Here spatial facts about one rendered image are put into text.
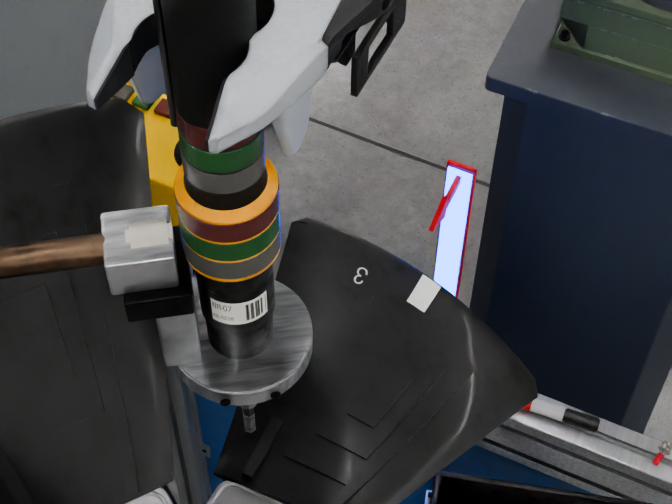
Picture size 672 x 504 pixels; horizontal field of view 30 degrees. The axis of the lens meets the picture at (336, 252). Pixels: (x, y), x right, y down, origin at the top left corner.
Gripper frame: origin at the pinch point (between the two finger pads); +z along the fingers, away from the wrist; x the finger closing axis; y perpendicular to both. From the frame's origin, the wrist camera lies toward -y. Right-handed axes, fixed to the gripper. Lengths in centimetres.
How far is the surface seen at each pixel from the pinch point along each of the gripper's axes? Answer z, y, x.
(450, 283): -38, 59, -1
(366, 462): -11.5, 45.1, -4.0
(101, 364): -3.0, 29.2, 9.2
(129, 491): 1.4, 34.0, 5.4
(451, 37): -171, 162, 44
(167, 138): -39, 56, 29
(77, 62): -78, 98, 70
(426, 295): -27, 47, -2
